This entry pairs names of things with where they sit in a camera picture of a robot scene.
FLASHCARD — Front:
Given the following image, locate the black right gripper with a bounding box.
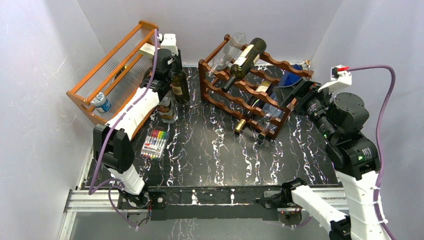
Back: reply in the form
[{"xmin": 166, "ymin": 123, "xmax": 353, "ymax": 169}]
[{"xmin": 271, "ymin": 76, "xmax": 337, "ymax": 141}]

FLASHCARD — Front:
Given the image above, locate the green wine bottle brown label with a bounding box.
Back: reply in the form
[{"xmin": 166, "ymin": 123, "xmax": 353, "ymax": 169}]
[{"xmin": 171, "ymin": 71, "xmax": 190, "ymax": 104}]

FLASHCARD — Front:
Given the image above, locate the dark green wine bottle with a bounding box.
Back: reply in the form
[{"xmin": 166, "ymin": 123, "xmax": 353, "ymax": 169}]
[{"xmin": 221, "ymin": 37, "xmax": 267, "ymax": 93}]

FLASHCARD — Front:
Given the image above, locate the clear glass bottle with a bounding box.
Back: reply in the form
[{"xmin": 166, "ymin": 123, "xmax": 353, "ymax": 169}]
[{"xmin": 207, "ymin": 32, "xmax": 247, "ymax": 78}]

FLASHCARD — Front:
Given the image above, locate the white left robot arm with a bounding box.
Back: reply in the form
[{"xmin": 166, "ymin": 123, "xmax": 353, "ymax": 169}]
[{"xmin": 89, "ymin": 48, "xmax": 182, "ymax": 208}]

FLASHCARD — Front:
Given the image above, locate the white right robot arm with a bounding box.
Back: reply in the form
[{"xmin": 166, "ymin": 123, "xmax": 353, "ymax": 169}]
[{"xmin": 255, "ymin": 77, "xmax": 392, "ymax": 240}]

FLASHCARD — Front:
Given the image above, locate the clear bottle blue label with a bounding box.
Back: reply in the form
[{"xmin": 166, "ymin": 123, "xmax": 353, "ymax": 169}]
[{"xmin": 257, "ymin": 64, "xmax": 304, "ymax": 140}]

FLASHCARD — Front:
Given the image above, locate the dark bottle gold foil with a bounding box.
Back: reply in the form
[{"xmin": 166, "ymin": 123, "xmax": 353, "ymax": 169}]
[{"xmin": 234, "ymin": 80, "xmax": 272, "ymax": 134}]

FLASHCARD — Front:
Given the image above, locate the dark wooden wine rack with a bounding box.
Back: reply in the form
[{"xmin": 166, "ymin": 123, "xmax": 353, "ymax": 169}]
[{"xmin": 198, "ymin": 34, "xmax": 296, "ymax": 140}]

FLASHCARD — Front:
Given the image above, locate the orange wooden shelf rack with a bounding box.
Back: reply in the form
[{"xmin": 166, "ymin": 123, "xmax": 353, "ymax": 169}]
[{"xmin": 66, "ymin": 20, "xmax": 156, "ymax": 125}]

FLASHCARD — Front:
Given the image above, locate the cream cardboard box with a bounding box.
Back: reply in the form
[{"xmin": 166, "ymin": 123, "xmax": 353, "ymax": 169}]
[{"xmin": 138, "ymin": 43, "xmax": 160, "ymax": 59}]

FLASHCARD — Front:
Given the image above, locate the blue white tin can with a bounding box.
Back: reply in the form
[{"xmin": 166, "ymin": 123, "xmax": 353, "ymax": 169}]
[{"xmin": 90, "ymin": 92, "xmax": 112, "ymax": 114}]

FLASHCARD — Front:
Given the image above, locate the colourful marker pen pack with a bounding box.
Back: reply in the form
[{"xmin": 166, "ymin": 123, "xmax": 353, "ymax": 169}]
[{"xmin": 140, "ymin": 129, "xmax": 169, "ymax": 160}]

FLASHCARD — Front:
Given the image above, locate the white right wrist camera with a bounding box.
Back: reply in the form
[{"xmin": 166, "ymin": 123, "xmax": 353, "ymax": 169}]
[{"xmin": 318, "ymin": 65, "xmax": 352, "ymax": 93}]

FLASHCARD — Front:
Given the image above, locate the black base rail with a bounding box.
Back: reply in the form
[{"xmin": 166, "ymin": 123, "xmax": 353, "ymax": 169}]
[{"xmin": 117, "ymin": 186, "xmax": 303, "ymax": 227}]

